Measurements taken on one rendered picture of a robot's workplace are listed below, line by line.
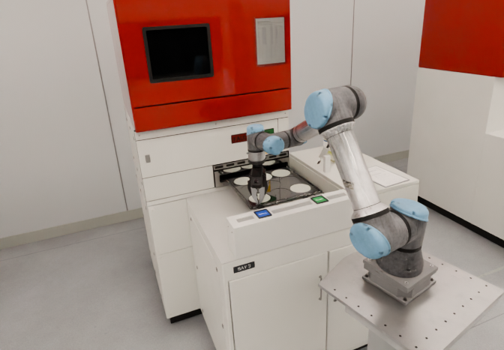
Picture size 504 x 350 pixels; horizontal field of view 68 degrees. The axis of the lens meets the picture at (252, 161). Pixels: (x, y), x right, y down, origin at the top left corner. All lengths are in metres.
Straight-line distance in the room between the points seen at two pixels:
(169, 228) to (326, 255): 0.85
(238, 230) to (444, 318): 0.72
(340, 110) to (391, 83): 3.31
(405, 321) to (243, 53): 1.30
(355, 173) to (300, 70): 2.69
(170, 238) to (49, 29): 1.90
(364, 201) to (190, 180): 1.07
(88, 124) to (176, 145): 1.56
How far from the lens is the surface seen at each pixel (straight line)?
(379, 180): 1.81
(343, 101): 1.19
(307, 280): 1.73
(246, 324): 1.72
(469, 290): 1.48
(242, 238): 1.46
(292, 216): 1.51
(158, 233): 2.08
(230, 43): 1.84
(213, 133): 1.93
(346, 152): 1.16
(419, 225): 1.26
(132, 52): 1.75
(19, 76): 3.34
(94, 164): 3.46
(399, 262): 1.32
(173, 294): 2.31
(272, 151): 1.48
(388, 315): 1.31
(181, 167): 1.95
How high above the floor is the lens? 1.70
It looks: 21 degrees down
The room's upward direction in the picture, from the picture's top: 3 degrees counter-clockwise
